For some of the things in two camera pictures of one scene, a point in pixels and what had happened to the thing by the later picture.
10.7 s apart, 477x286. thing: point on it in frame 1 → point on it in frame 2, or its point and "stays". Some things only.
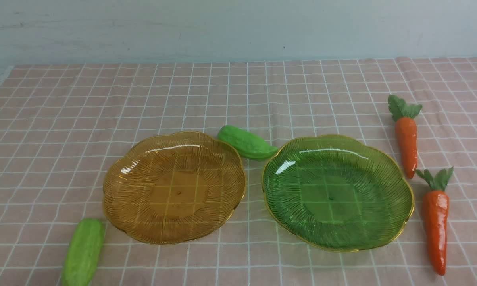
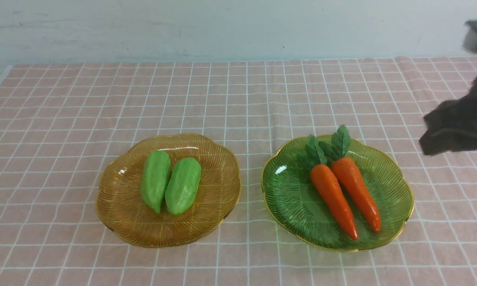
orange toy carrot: x=435 y=211 → x=326 y=185
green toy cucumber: x=247 y=143 → x=182 y=183
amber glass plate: x=174 y=188 stays
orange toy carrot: x=406 y=131 → x=334 y=152
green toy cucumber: x=83 y=253 → x=155 y=174
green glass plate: x=335 y=192 stays
